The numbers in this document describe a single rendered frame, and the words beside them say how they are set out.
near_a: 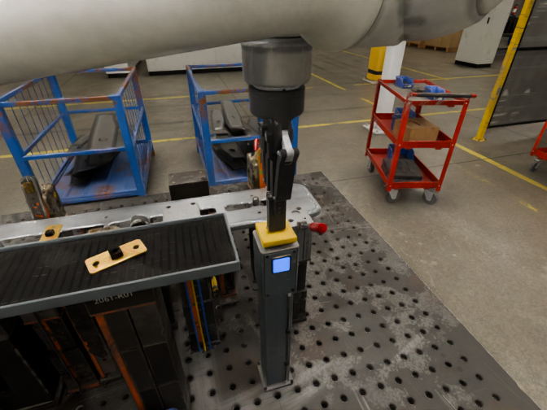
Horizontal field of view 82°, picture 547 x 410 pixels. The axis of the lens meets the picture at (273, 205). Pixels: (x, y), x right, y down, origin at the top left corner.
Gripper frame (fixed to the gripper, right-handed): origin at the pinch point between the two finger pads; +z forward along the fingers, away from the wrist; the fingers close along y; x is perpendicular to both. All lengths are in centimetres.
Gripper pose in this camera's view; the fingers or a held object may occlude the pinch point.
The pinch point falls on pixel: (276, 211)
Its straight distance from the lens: 52.7
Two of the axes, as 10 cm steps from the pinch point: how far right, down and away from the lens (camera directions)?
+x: -9.6, 1.5, -2.3
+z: 0.0, 8.4, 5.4
